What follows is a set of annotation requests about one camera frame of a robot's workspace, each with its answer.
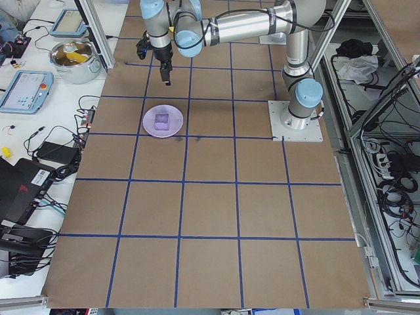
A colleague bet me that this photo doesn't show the purple foam block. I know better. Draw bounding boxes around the purple foam block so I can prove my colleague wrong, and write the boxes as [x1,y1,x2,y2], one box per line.
[153,112,171,131]

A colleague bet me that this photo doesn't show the purple plastic plate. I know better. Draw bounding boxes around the purple plastic plate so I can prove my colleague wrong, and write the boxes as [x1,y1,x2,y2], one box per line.
[142,104,184,138]

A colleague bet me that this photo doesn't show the silver cooking pot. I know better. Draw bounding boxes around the silver cooking pot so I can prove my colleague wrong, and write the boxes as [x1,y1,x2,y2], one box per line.
[49,38,101,85]

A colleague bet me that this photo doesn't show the yellow plastic toy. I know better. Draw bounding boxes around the yellow plastic toy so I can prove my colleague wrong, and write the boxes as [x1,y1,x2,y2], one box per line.
[65,51,85,65]

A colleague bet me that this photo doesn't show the black usb hub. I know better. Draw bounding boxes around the black usb hub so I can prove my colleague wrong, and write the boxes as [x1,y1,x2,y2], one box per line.
[77,108,96,132]

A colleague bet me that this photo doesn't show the glass pot lid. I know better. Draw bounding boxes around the glass pot lid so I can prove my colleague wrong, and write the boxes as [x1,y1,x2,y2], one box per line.
[49,39,96,67]

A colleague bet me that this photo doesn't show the blue grey teach pendant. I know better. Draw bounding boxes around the blue grey teach pendant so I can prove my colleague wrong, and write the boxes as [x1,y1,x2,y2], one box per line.
[49,8,89,37]
[0,70,54,116]

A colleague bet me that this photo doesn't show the black power brick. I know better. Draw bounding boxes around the black power brick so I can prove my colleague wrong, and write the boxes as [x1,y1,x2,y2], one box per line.
[35,140,79,163]

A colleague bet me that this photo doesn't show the black laptop red logo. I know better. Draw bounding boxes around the black laptop red logo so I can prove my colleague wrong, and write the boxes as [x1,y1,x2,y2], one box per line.
[0,157,56,227]

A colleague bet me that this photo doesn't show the black crumpled cloth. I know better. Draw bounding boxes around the black crumpled cloth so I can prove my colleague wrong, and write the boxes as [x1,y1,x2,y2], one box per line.
[336,38,375,58]

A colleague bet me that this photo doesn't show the white crumpled cloth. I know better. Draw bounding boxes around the white crumpled cloth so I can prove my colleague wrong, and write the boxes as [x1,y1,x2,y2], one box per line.
[337,54,381,85]

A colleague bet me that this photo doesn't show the black docking device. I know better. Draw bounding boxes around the black docking device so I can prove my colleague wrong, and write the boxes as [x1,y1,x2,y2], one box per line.
[0,224,58,260]

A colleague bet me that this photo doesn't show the white power strip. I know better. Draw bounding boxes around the white power strip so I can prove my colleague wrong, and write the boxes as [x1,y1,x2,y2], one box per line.
[373,152,394,180]

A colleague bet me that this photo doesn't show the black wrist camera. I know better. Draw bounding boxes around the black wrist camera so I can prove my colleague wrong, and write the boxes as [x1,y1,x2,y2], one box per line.
[136,30,152,60]

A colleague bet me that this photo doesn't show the aluminium frame post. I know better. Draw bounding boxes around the aluminium frame post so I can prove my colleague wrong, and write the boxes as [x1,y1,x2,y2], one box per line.
[73,0,116,69]
[306,0,354,78]

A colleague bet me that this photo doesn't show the black camera cable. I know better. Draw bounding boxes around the black camera cable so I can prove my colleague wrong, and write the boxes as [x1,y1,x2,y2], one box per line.
[169,0,336,43]

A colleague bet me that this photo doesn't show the V-shaped metal bar frame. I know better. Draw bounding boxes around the V-shaped metal bar frame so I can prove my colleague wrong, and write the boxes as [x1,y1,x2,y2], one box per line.
[320,0,420,301]

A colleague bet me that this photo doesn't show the black cable bundle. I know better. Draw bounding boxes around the black cable bundle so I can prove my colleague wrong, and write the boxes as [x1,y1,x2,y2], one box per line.
[373,177,417,224]

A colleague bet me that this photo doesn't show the aluminium corner rail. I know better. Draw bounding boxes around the aluminium corner rail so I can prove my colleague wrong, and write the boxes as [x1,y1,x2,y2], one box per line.
[362,295,420,311]
[0,293,50,308]

